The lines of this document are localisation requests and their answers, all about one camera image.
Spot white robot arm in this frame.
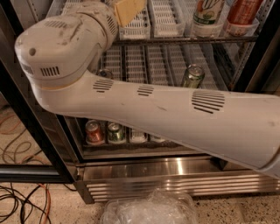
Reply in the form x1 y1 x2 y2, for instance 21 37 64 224
15 1 280 179

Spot shelf glide tray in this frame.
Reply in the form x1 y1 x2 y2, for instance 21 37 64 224
184 44 228 91
146 45 173 86
148 0 186 38
119 7 151 40
125 45 147 83

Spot green white labelled bottle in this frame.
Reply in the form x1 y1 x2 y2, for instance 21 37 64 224
193 0 225 25

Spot stainless steel display fridge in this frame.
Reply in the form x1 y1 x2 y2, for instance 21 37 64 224
1 0 279 204

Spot red orange labelled bottle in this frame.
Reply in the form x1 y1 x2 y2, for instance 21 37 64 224
227 0 263 25

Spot silver blue can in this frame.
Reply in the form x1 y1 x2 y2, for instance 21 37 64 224
97 69 113 79

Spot green silver can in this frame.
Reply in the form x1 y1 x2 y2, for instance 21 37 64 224
181 64 205 88

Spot red soda can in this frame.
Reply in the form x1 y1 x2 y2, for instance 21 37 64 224
85 120 104 145

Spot dark green soda can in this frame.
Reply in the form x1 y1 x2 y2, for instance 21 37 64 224
107 122 125 144

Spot clear crumpled plastic bag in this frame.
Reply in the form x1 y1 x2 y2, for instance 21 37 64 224
100 189 199 224

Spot top wire shelf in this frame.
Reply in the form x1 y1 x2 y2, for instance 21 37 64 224
113 36 257 46

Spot orange power cable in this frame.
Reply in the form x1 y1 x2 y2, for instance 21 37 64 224
38 183 53 224

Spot black floor cables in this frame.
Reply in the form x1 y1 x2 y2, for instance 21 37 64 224
0 182 78 224

